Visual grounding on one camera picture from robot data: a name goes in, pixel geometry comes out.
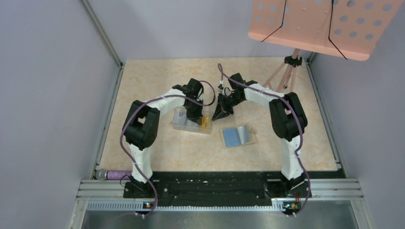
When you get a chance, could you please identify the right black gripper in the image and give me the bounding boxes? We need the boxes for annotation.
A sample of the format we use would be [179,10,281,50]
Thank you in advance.
[212,93,244,122]

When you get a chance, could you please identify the silver VIP card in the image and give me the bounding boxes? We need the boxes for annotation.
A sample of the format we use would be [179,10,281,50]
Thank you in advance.
[173,112,187,125]

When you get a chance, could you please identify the clear plastic card tray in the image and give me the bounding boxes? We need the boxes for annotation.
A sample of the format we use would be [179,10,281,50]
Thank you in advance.
[171,107,213,134]

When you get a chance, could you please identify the purple glitter microphone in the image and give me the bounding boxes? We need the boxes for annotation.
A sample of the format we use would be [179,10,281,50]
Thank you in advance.
[95,169,132,180]

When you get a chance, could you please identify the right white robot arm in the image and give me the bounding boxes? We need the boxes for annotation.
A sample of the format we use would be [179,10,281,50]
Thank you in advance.
[212,73,308,197]

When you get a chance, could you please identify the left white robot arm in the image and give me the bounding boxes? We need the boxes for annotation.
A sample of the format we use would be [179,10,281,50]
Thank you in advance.
[120,78,204,197]

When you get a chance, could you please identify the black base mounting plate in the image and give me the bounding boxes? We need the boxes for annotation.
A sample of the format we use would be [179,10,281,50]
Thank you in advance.
[123,170,345,208]

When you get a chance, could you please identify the pink tripod stand legs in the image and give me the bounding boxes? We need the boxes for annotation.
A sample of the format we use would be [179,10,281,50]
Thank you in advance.
[263,48,303,92]

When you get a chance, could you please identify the pink music stand desk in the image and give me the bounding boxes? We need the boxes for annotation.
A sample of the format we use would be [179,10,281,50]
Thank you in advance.
[248,0,403,61]

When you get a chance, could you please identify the aluminium frame rail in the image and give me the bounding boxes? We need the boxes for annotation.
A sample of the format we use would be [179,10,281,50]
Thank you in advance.
[68,179,376,229]

